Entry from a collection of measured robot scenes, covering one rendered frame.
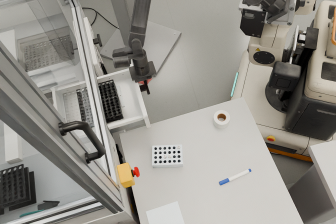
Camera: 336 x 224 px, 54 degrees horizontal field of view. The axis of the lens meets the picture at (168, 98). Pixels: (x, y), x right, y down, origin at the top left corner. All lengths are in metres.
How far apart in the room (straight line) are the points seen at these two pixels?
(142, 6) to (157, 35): 1.51
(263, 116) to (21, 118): 1.67
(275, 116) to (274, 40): 0.60
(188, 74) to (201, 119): 1.06
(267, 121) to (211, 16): 1.16
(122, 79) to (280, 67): 0.74
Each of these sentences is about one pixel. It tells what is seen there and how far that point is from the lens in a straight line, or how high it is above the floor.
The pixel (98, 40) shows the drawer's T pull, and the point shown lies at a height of 0.91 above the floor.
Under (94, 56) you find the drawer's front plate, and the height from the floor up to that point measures 0.93.
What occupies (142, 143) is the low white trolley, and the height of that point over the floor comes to 0.76.
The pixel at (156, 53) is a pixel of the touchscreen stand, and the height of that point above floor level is 0.03.
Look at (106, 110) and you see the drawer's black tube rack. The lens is 1.37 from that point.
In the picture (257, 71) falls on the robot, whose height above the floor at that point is 0.28.
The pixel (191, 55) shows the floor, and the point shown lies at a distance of 2.58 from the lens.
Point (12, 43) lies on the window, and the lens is 0.60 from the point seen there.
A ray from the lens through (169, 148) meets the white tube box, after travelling 1.39.
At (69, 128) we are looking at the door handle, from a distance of 0.63.
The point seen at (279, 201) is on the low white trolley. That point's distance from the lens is 1.38.
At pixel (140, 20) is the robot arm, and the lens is 1.19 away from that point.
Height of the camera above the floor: 2.08
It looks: 61 degrees down
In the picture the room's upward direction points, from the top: 9 degrees counter-clockwise
